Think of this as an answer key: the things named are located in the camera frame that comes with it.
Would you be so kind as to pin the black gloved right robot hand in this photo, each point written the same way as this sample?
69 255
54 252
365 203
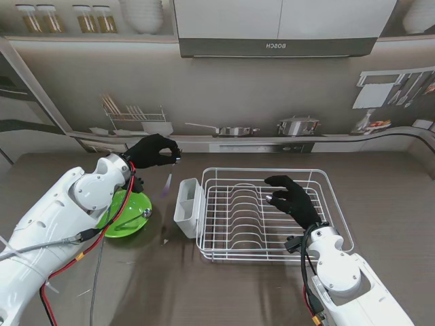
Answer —
299 205

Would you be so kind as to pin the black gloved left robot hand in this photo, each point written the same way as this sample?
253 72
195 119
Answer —
146 153

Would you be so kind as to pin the metal fork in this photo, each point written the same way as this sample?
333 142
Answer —
169 180

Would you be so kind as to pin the green plastic bowl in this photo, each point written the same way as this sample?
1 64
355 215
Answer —
132 203

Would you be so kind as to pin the metal spoon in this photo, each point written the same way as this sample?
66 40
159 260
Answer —
147 213

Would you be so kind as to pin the white plastic utensil holder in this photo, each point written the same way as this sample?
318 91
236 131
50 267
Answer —
187 227

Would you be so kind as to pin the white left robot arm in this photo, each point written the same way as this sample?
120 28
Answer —
51 220

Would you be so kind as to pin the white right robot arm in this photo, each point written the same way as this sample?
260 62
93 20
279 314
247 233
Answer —
340 275

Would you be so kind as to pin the printed kitchen scene backdrop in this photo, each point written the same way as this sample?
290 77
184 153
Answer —
238 102

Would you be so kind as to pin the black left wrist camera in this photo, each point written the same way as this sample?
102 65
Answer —
137 185

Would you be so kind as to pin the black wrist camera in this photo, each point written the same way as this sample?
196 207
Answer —
137 185
292 245

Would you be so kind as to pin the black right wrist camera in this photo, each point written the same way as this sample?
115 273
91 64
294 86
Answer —
292 245

